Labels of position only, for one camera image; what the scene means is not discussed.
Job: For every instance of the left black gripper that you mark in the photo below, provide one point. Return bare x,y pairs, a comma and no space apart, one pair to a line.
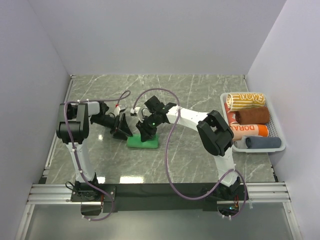
121,128

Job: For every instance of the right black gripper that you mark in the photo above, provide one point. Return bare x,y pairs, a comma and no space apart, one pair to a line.
146,133

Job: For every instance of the green towel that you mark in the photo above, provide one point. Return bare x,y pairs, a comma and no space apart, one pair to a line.
135,141

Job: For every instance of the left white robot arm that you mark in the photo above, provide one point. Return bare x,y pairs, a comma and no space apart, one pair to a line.
73,128

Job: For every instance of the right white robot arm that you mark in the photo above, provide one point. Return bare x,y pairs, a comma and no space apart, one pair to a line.
214,132

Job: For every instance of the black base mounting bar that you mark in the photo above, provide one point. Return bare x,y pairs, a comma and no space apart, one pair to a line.
151,197

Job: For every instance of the yellow white rolled towel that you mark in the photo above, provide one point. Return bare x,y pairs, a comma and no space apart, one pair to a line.
240,101

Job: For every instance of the orange white rolled towel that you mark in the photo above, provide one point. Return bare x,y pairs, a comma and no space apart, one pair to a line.
241,130

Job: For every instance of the dark blue rolled towel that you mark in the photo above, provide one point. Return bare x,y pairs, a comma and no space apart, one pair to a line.
258,142

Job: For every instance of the brown rolled towel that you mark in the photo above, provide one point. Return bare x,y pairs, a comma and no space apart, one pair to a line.
251,116

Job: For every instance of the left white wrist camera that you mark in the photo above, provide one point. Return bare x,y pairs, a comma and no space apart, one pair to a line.
119,109

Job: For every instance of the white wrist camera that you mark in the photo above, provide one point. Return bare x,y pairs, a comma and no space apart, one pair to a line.
134,111
119,109

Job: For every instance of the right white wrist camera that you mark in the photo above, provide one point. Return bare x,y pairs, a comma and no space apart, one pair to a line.
134,111

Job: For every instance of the aluminium rail frame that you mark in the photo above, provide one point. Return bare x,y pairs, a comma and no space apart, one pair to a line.
50,215

